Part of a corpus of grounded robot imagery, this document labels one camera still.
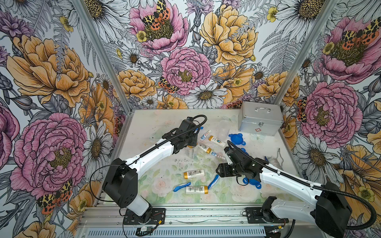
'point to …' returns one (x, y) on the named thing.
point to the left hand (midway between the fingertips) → (191, 141)
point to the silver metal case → (260, 118)
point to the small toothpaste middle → (215, 154)
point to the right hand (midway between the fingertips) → (222, 174)
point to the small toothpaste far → (205, 135)
